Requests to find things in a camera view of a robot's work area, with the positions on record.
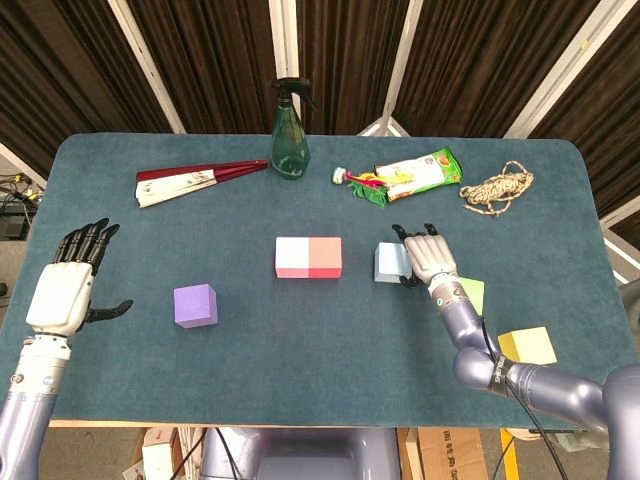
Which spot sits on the green snack packet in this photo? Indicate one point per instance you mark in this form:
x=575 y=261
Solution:
x=420 y=172

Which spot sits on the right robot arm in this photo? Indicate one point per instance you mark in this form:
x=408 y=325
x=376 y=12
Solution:
x=550 y=390

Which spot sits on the blue felt table mat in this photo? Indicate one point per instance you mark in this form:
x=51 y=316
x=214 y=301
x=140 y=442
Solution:
x=320 y=340

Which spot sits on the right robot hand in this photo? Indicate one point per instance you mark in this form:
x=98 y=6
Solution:
x=430 y=255

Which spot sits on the green foam cube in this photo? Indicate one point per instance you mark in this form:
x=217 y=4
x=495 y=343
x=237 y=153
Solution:
x=474 y=295

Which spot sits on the pink foam cube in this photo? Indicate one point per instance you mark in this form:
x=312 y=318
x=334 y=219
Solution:
x=292 y=255

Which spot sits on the green glass bottle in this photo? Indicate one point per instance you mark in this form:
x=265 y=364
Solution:
x=290 y=150

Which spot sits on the red foam cube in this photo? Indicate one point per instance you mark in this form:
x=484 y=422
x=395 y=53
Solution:
x=325 y=255

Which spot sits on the folded red paper fan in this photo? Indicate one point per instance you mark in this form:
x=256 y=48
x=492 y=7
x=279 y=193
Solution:
x=175 y=187

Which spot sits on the white cardboard box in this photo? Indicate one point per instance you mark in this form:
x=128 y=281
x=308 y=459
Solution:
x=157 y=457

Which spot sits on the brown pleated curtain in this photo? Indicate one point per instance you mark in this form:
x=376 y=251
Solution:
x=210 y=60

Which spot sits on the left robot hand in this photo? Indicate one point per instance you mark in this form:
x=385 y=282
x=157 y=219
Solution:
x=60 y=295

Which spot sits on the grey robot torso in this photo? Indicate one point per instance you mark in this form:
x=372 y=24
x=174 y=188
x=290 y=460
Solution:
x=300 y=455

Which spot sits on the yellow block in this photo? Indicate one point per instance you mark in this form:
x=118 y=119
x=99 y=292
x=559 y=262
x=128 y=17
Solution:
x=532 y=345

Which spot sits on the light blue foam cube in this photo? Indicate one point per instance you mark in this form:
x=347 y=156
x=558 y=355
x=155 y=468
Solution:
x=390 y=262

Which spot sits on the brown cardboard box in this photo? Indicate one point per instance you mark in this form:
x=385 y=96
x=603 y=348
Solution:
x=450 y=455

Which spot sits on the white frame bar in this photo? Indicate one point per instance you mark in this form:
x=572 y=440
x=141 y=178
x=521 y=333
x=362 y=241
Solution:
x=282 y=30
x=145 y=60
x=400 y=65
x=560 y=75

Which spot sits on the purple foam cube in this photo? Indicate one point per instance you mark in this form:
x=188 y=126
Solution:
x=195 y=306

